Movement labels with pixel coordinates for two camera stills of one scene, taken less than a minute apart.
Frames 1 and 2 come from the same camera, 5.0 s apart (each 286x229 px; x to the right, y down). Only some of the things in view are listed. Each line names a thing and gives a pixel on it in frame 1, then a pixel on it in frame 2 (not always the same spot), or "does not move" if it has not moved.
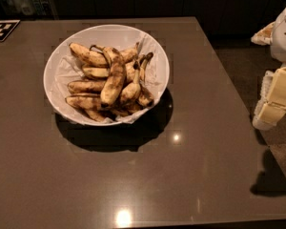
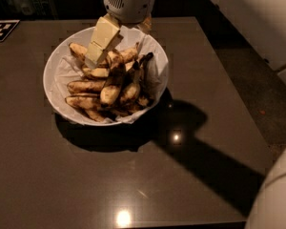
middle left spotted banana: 86,86 does not move
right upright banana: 131,93 does not move
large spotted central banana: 115,76 does not move
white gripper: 285,35 to 129,6
